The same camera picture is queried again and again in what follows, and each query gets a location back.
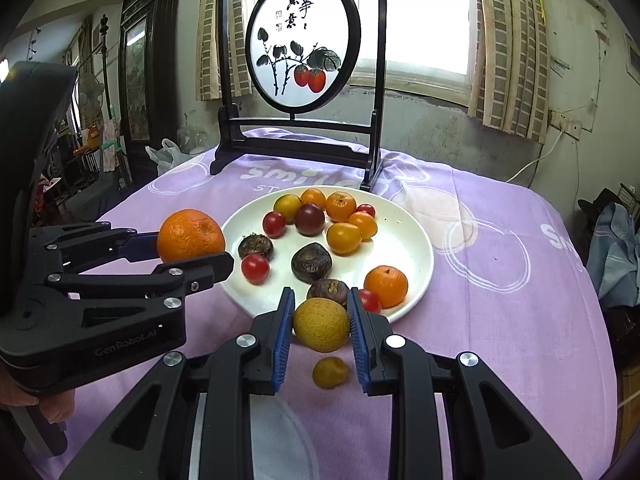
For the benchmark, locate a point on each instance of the white wall socket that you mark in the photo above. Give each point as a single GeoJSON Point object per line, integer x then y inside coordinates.
{"type": "Point", "coordinates": [565, 124]}

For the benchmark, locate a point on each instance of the white standing fan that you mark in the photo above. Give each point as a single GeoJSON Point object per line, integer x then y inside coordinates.
{"type": "Point", "coordinates": [90, 95]}

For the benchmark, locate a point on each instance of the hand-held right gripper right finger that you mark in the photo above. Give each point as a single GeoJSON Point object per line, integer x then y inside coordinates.
{"type": "Point", "coordinates": [359, 350]}

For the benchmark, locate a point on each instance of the dark brown water chestnut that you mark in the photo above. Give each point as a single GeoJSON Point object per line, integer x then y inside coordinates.
{"type": "Point", "coordinates": [311, 261]}
{"type": "Point", "coordinates": [327, 291]}
{"type": "Point", "coordinates": [255, 247]}

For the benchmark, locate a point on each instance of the dark red tomato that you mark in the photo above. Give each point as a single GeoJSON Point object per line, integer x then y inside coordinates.
{"type": "Point", "coordinates": [274, 224]}

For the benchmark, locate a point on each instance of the orange mandarin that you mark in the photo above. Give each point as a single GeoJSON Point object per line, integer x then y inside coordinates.
{"type": "Point", "coordinates": [341, 206]}
{"type": "Point", "coordinates": [385, 286]}

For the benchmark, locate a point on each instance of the small yellow-green fruit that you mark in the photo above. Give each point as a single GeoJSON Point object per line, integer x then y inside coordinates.
{"type": "Point", "coordinates": [330, 372]}

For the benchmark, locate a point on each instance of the black framed table screen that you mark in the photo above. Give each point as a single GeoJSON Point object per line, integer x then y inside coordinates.
{"type": "Point", "coordinates": [300, 25]}

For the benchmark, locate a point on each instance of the purple tablecloth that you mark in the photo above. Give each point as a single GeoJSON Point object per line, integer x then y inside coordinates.
{"type": "Point", "coordinates": [500, 335]}

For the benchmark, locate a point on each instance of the person's left hand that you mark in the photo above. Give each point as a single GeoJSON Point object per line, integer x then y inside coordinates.
{"type": "Point", "coordinates": [55, 407]}

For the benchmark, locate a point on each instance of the black hat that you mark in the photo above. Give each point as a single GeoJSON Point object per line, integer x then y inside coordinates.
{"type": "Point", "coordinates": [600, 205]}

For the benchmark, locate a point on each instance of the beige checked curtain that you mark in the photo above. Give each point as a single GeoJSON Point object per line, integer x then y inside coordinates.
{"type": "Point", "coordinates": [210, 35]}
{"type": "Point", "coordinates": [505, 50]}

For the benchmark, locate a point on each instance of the window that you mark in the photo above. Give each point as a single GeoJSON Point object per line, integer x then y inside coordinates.
{"type": "Point", "coordinates": [425, 20]}

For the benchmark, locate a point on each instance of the small orange tomato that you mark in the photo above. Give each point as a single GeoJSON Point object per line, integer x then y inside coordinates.
{"type": "Point", "coordinates": [362, 224]}
{"type": "Point", "coordinates": [313, 196]}

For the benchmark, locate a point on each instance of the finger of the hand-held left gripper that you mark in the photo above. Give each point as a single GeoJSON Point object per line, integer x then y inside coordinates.
{"type": "Point", "coordinates": [200, 272]}
{"type": "Point", "coordinates": [140, 246]}

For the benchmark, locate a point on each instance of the dark purple tomato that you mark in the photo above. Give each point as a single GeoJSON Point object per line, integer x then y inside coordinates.
{"type": "Point", "coordinates": [309, 218]}

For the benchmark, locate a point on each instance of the blue clothing pile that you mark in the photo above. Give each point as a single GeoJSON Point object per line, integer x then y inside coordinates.
{"type": "Point", "coordinates": [617, 260]}

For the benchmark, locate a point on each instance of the white plastic bag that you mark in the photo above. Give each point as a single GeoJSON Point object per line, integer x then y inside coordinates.
{"type": "Point", "coordinates": [165, 157]}

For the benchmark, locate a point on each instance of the large orange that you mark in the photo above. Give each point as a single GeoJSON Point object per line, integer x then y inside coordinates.
{"type": "Point", "coordinates": [190, 235]}

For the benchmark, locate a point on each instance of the yellow-orange tomato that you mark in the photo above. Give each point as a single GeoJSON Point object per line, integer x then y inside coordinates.
{"type": "Point", "coordinates": [343, 238]}

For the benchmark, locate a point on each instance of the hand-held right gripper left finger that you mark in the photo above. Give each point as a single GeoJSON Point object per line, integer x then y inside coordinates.
{"type": "Point", "coordinates": [282, 350]}

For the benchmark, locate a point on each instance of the large yellow-green citrus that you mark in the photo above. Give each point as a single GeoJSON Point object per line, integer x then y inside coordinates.
{"type": "Point", "coordinates": [321, 331]}

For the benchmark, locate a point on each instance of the yellow-green tomato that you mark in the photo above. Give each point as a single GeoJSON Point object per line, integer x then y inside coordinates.
{"type": "Point", "coordinates": [286, 208]}

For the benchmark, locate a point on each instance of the white oval plate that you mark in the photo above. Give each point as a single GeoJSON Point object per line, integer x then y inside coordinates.
{"type": "Point", "coordinates": [400, 240]}

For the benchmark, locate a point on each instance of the dark wooden cabinet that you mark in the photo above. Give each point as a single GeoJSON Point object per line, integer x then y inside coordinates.
{"type": "Point", "coordinates": [160, 60]}

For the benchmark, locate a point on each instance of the red cherry tomato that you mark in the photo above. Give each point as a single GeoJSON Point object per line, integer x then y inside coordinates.
{"type": "Point", "coordinates": [365, 209]}
{"type": "Point", "coordinates": [370, 301]}

